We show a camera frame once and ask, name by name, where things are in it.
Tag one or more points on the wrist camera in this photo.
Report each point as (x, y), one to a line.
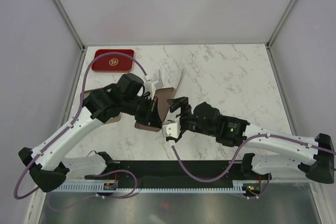
(152, 83)
(171, 130)

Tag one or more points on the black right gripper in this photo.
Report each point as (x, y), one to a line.
(182, 102)

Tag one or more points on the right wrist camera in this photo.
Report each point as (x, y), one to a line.
(171, 130)

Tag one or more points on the white cable duct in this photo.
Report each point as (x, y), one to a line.
(99, 186)

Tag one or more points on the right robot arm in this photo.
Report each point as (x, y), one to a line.
(313, 156)

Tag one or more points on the metal tongs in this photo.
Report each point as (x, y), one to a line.
(171, 78)

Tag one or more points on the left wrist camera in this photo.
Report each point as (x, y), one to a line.
(152, 83)

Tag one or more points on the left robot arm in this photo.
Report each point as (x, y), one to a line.
(47, 164)

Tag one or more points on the gold box lid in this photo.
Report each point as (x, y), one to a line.
(163, 95)

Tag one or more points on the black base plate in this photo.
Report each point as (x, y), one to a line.
(165, 173)

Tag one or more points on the gold chocolate box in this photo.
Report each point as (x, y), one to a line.
(101, 105)

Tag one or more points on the red chocolate tray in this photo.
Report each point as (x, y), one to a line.
(113, 63)

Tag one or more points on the aluminium frame post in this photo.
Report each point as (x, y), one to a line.
(65, 17)
(283, 18)

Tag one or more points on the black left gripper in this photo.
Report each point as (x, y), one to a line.
(151, 118)

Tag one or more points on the right aluminium frame post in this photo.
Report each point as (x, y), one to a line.
(283, 18)

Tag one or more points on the left aluminium frame post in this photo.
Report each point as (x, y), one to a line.
(65, 17)

